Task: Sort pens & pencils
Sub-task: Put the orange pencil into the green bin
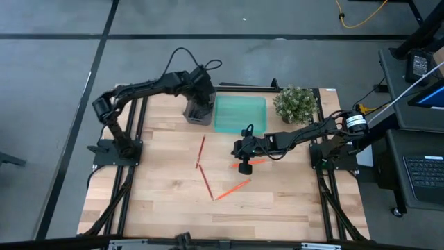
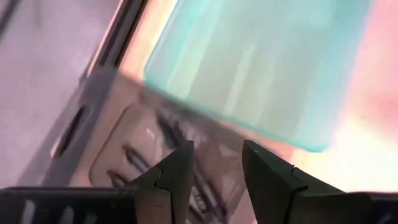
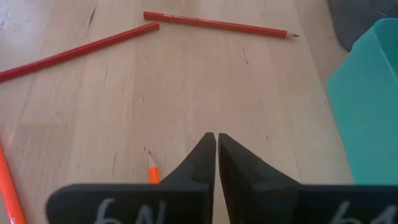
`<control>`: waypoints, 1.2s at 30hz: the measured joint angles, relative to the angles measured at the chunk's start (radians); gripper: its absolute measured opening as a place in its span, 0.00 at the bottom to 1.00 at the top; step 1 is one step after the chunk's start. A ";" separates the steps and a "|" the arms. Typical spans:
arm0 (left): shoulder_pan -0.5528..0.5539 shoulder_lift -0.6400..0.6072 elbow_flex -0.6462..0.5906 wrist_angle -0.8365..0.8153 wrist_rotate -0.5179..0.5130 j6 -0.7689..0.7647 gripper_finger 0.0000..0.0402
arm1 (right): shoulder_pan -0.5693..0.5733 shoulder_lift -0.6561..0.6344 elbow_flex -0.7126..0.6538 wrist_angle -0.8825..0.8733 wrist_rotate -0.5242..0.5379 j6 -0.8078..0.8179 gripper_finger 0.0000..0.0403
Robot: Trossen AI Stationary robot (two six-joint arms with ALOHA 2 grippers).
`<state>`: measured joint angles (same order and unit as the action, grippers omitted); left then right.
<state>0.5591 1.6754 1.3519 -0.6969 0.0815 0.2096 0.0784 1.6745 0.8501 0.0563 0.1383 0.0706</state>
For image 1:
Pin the white and blue box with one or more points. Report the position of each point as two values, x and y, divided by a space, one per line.
365 158

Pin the black front rig beam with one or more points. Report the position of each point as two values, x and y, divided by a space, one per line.
41 244

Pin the silver metal bracket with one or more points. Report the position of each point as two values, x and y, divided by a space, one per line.
319 246
125 244

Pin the monitor with blue screen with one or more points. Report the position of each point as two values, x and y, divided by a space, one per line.
431 97

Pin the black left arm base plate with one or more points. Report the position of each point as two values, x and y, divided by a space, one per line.
133 159

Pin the black power supply unit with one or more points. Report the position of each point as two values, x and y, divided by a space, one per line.
419 66

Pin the yellow plug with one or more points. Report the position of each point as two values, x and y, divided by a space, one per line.
362 108

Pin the black laptop keyboard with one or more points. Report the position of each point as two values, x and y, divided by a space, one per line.
426 177

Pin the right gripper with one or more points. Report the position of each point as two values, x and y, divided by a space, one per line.
248 147

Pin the black aluminium table frame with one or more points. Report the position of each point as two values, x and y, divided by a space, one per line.
243 89

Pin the black work desk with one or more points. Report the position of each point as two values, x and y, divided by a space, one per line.
393 76

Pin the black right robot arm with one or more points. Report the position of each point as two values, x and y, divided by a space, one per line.
298 135

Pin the red pencil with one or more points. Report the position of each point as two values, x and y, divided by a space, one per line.
200 151
206 182

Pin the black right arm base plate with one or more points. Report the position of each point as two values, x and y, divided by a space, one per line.
348 165

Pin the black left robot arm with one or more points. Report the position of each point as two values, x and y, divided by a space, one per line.
145 87

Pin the black stand foot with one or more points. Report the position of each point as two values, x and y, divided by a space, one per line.
10 159

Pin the brown cardboard box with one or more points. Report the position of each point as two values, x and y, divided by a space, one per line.
440 57

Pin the orange pencil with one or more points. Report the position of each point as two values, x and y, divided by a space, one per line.
258 162
233 189

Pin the small potted green plant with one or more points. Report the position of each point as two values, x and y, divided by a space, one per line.
295 104

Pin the black power brick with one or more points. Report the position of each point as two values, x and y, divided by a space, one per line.
381 88

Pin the grey translucent plastic bin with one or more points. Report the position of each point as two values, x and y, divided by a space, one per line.
203 121

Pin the teal translucent plastic bin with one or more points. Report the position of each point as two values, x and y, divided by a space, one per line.
236 114

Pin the black caster wheel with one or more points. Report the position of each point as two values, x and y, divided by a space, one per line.
398 212

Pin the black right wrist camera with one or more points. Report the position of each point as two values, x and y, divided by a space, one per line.
245 169

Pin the black stand leg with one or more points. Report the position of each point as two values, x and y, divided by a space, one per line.
416 38

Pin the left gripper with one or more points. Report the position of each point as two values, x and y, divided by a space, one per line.
201 87

